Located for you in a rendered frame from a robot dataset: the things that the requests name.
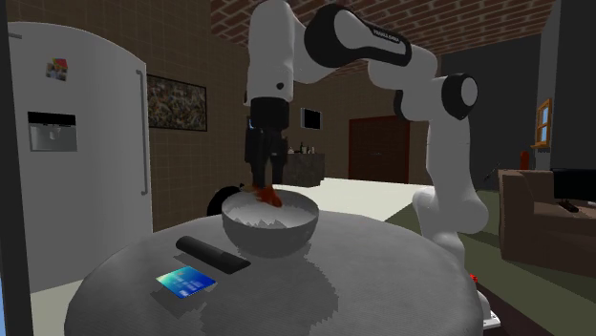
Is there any grey bowl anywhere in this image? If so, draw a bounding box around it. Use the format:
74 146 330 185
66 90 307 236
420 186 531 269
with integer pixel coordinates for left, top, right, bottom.
221 187 321 260

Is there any orange red small object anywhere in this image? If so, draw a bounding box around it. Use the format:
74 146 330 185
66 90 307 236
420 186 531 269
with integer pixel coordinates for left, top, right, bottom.
252 183 285 209

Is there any black round object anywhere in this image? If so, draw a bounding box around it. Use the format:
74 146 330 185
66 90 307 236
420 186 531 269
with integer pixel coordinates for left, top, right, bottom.
205 184 244 217

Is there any wooden framed window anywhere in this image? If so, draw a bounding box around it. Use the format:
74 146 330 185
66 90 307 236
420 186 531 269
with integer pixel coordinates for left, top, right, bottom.
532 97 554 150

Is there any black flat screen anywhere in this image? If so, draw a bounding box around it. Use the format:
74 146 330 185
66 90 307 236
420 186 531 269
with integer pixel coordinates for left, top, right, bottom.
550 167 596 204

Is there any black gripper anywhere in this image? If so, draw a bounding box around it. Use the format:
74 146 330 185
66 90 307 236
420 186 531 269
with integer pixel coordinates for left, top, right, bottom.
245 97 291 188

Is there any round grey table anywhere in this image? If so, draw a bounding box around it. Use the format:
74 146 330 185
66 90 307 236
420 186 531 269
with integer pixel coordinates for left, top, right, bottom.
64 209 485 336

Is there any dark framed wall picture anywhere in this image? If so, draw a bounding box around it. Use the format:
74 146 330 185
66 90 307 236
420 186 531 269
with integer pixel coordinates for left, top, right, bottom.
146 73 209 133

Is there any white refrigerator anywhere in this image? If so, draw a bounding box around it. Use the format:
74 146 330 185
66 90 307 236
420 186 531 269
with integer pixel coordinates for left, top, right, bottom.
8 20 155 295

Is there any black wall screen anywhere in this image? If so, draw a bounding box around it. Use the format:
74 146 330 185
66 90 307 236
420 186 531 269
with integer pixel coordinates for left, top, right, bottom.
299 107 324 132

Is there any black remote control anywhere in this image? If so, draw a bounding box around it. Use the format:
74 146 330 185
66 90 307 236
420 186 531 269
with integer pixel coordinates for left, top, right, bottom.
175 235 252 275

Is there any dark counter with bottles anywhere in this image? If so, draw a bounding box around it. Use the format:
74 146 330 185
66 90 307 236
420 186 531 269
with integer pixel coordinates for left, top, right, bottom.
283 140 327 189

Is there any dark red door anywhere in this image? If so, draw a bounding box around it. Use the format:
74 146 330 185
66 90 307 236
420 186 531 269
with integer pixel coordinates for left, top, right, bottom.
347 115 413 185

